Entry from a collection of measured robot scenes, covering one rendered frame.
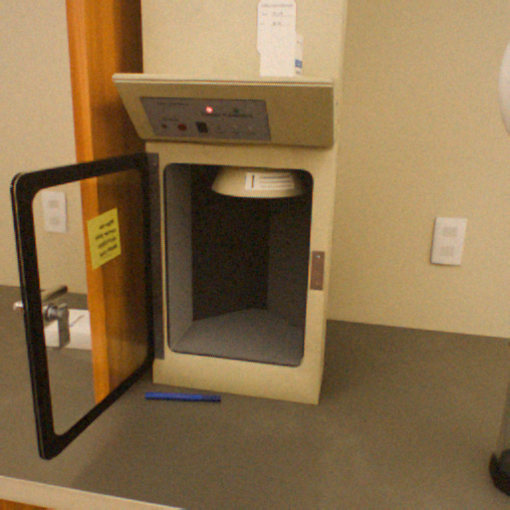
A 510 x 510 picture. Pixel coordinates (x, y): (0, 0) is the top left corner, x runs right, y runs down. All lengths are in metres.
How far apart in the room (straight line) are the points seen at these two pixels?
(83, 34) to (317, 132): 0.38
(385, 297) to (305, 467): 0.62
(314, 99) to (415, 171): 0.59
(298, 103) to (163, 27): 0.27
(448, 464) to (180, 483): 0.41
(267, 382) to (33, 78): 0.99
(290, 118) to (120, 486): 0.59
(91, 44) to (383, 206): 0.76
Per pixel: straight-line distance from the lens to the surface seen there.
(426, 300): 1.39
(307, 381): 0.99
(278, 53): 0.79
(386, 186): 1.31
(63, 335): 0.76
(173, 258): 0.99
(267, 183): 0.91
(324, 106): 0.77
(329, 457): 0.90
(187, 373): 1.04
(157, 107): 0.84
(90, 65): 0.88
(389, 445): 0.95
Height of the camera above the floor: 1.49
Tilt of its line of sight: 16 degrees down
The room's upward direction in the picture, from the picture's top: 2 degrees clockwise
